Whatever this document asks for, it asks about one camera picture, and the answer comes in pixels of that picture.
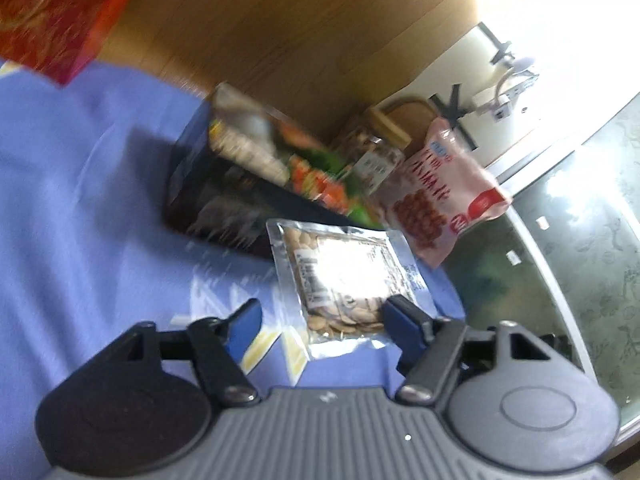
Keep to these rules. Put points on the clear seed packet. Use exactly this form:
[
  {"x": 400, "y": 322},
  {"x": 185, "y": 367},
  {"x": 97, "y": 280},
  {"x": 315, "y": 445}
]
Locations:
[{"x": 340, "y": 270}]

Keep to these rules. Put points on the white power strip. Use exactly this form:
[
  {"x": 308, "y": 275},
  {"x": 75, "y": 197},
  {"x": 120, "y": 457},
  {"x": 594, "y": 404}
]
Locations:
[{"x": 505, "y": 97}]

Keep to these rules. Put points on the green glass table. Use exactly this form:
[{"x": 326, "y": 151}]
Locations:
[{"x": 575, "y": 240}]

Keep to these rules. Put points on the red patterned box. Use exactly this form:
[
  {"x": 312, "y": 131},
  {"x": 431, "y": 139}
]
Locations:
[{"x": 55, "y": 15}]

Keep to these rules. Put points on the green snack bag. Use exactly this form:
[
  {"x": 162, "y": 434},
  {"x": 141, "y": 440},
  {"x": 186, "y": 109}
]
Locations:
[{"x": 345, "y": 170}]

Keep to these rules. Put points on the nut jar with white label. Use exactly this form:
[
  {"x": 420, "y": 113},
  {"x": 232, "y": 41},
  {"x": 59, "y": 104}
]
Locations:
[{"x": 372, "y": 160}]

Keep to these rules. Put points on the blue printed blanket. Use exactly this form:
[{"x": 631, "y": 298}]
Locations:
[{"x": 75, "y": 210}]

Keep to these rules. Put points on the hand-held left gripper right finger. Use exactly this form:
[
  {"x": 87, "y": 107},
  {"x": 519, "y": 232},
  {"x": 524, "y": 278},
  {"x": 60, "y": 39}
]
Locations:
[{"x": 402, "y": 322}]

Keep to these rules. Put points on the pink snack bag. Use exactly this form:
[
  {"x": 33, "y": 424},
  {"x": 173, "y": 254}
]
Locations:
[{"x": 435, "y": 200}]

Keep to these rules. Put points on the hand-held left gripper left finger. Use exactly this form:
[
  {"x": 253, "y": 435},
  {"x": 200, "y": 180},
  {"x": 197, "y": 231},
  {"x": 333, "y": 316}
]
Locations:
[{"x": 245, "y": 325}]

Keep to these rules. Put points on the black snack box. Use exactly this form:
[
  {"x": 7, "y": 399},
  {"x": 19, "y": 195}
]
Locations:
[{"x": 215, "y": 210}]

